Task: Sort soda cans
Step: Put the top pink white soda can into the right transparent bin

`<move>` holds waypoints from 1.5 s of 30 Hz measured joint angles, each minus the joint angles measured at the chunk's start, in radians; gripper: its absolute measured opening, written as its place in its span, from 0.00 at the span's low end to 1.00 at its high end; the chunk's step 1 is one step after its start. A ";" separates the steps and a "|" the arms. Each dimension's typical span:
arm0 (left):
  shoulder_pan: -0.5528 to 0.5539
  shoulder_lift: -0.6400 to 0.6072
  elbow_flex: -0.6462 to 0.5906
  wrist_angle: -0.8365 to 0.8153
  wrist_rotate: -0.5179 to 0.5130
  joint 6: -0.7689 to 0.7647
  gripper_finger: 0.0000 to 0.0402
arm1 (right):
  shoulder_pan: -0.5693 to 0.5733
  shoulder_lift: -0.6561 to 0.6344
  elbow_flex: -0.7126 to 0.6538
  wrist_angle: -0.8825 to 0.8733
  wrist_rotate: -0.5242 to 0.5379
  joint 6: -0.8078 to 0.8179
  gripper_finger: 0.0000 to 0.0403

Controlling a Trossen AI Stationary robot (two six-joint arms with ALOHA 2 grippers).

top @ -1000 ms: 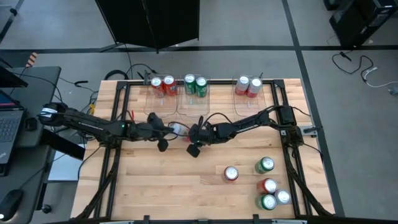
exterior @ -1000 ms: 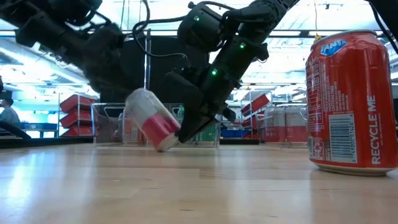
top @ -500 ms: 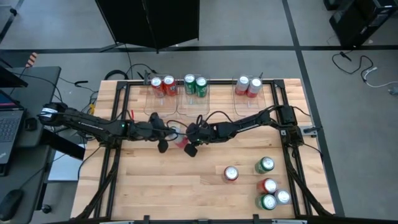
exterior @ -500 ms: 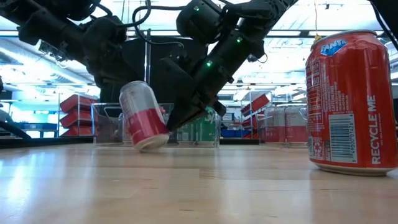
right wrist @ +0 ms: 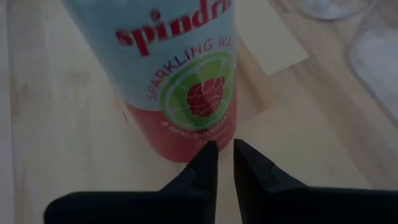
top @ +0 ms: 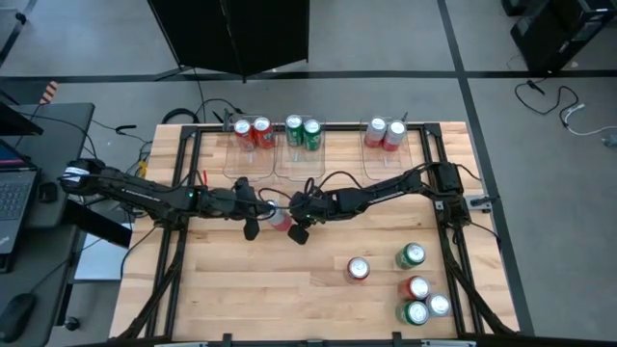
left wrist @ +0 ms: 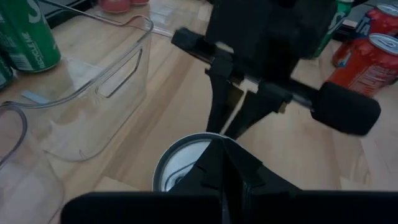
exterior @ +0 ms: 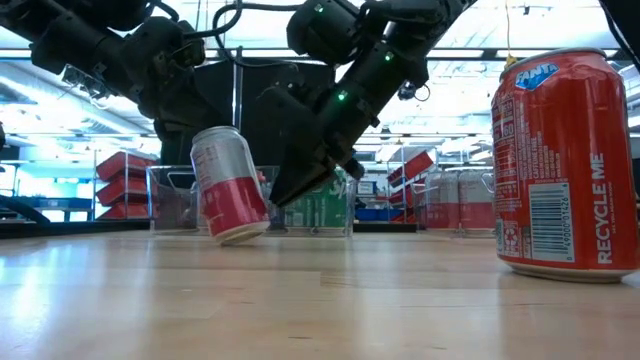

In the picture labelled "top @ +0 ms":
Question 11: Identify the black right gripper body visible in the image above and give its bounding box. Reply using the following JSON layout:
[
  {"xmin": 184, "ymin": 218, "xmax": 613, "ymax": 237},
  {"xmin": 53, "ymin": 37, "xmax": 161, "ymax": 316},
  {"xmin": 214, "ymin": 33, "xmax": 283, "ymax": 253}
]
[{"xmin": 291, "ymin": 191, "xmax": 341, "ymax": 226}]

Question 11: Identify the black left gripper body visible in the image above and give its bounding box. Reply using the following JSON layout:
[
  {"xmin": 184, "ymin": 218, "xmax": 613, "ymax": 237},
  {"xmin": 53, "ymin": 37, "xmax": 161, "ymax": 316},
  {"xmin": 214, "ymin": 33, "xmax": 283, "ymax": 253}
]
[{"xmin": 225, "ymin": 188, "xmax": 265, "ymax": 219}]

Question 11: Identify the clear plastic bin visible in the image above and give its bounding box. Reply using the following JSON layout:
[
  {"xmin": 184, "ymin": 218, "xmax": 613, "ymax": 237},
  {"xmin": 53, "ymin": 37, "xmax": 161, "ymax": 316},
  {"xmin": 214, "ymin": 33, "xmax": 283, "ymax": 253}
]
[
  {"xmin": 222, "ymin": 114, "xmax": 280, "ymax": 183},
  {"xmin": 360, "ymin": 115, "xmax": 415, "ymax": 182},
  {"xmin": 273, "ymin": 114, "xmax": 328, "ymax": 183}
]

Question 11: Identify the green soda can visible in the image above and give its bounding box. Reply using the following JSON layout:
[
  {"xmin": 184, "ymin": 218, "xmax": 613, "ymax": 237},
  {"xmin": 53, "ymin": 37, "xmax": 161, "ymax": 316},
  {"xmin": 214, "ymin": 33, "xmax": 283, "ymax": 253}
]
[
  {"xmin": 302, "ymin": 118, "xmax": 323, "ymax": 152},
  {"xmin": 395, "ymin": 299, "xmax": 431, "ymax": 327},
  {"xmin": 283, "ymin": 114, "xmax": 306, "ymax": 147},
  {"xmin": 394, "ymin": 242, "xmax": 427, "ymax": 270}
]

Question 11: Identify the white board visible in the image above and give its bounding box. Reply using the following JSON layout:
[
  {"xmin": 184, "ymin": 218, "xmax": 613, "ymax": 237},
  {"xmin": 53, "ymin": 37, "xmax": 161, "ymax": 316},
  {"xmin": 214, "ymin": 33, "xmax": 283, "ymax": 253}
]
[{"xmin": 74, "ymin": 235, "xmax": 129, "ymax": 281}]

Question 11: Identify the black folding partition screen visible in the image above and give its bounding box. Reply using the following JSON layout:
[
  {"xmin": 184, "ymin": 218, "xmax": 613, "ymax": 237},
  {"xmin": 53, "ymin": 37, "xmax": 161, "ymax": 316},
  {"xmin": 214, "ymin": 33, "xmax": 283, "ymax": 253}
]
[{"xmin": 147, "ymin": 0, "xmax": 310, "ymax": 81}]

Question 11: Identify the grey desk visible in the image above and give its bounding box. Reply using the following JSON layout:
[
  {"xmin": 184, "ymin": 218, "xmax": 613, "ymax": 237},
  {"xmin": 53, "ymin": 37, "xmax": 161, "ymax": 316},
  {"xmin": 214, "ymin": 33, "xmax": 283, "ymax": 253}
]
[{"xmin": 0, "ymin": 101, "xmax": 95, "ymax": 347}]

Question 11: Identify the small black desk device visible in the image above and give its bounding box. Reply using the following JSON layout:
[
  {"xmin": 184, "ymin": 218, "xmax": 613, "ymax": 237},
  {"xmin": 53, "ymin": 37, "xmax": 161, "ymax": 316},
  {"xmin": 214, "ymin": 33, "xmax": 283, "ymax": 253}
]
[{"xmin": 39, "ymin": 181, "xmax": 59, "ymax": 203}]

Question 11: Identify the orange black striped object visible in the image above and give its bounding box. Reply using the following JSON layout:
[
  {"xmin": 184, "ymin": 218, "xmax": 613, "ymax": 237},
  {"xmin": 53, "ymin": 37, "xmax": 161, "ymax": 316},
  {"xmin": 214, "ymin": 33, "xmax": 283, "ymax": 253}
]
[{"xmin": 39, "ymin": 80, "xmax": 60, "ymax": 105}]

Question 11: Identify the dark grey laptop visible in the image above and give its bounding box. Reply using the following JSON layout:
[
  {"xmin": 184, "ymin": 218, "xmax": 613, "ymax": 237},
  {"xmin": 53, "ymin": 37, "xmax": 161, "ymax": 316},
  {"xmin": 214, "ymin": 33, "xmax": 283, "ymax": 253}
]
[{"xmin": 0, "ymin": 139, "xmax": 40, "ymax": 271}]

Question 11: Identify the black monitor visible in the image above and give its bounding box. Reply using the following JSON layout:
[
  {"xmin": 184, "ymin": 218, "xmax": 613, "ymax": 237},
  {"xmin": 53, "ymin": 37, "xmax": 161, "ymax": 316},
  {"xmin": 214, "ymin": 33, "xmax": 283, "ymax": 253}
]
[{"xmin": 0, "ymin": 102, "xmax": 44, "ymax": 138}]

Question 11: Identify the black computer mouse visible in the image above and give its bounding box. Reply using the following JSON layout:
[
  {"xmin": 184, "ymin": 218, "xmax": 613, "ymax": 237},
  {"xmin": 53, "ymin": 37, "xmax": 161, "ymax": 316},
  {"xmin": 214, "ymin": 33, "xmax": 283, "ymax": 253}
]
[{"xmin": 0, "ymin": 292, "xmax": 38, "ymax": 344}]

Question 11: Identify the black stand leg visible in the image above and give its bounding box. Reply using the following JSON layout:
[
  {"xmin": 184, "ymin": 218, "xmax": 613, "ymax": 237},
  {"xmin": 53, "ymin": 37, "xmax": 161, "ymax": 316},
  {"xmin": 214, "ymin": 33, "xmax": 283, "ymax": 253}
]
[{"xmin": 0, "ymin": 0, "xmax": 39, "ymax": 68}]

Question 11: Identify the black computer tower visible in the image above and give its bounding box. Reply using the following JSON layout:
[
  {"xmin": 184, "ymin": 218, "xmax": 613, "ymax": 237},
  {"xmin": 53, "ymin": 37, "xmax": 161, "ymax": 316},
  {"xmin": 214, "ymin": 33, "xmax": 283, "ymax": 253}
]
[{"xmin": 500, "ymin": 0, "xmax": 617, "ymax": 74}]

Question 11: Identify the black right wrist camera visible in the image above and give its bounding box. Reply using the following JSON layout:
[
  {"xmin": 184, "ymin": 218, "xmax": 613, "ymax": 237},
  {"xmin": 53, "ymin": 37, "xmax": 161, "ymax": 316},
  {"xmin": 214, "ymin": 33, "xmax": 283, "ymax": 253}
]
[{"xmin": 287, "ymin": 224, "xmax": 310, "ymax": 246}]

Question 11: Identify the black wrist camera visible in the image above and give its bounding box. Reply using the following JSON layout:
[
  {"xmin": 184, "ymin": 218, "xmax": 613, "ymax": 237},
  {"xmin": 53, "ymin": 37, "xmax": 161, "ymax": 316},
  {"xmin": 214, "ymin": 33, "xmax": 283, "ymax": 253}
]
[
  {"xmin": 242, "ymin": 217, "xmax": 261, "ymax": 242},
  {"xmin": 287, "ymin": 224, "xmax": 310, "ymax": 246}
]

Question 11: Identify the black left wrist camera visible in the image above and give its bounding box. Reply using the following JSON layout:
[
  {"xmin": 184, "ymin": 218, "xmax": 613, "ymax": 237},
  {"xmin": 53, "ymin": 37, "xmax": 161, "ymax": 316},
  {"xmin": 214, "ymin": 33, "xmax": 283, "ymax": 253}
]
[{"xmin": 242, "ymin": 217, "xmax": 261, "ymax": 242}]

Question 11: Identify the coiled black cable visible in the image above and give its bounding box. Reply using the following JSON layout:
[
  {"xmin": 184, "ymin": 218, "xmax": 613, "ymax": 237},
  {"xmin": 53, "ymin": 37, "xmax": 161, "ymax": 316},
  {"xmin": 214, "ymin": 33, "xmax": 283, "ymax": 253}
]
[{"xmin": 160, "ymin": 107, "xmax": 201, "ymax": 125}]

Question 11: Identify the thin black floor cable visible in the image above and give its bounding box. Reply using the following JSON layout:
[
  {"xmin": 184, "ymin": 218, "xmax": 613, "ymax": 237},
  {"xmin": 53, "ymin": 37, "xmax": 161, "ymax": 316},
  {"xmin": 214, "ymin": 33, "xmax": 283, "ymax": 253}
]
[{"xmin": 192, "ymin": 67, "xmax": 253, "ymax": 125}]

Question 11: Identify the grey metal bracket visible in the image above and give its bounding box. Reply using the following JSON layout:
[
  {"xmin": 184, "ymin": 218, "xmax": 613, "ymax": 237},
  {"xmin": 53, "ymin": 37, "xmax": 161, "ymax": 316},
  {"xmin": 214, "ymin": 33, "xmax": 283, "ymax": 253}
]
[{"xmin": 463, "ymin": 192, "xmax": 500, "ymax": 214}]

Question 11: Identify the black floor cable with plug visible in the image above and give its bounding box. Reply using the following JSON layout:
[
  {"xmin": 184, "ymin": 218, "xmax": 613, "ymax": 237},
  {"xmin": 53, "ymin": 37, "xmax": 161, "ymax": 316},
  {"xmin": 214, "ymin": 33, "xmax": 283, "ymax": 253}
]
[{"xmin": 513, "ymin": 78, "xmax": 580, "ymax": 117}]

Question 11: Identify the white floor cable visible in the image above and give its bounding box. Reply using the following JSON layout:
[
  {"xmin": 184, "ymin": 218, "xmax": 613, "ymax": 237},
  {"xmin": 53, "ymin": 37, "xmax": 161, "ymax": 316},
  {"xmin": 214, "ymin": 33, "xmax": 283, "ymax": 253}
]
[{"xmin": 560, "ymin": 102, "xmax": 617, "ymax": 138}]

